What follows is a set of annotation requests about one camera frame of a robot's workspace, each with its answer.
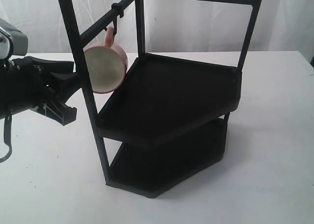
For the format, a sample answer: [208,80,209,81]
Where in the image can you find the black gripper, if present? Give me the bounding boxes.
[0,56,81,125]

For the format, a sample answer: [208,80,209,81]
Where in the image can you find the pink ceramic mug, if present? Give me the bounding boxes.
[84,26,128,94]

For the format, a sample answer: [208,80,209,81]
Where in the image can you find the black sliding hook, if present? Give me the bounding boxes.
[104,3,125,36]

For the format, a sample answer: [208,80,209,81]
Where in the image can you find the black two-tier corner rack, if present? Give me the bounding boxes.
[58,0,262,199]

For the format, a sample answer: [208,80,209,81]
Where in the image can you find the white backdrop curtain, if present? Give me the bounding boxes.
[0,0,314,59]

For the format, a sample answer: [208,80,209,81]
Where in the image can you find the black cable loop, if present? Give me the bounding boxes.
[0,111,13,163]

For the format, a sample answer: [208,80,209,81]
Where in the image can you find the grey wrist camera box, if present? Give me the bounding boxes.
[0,19,28,60]

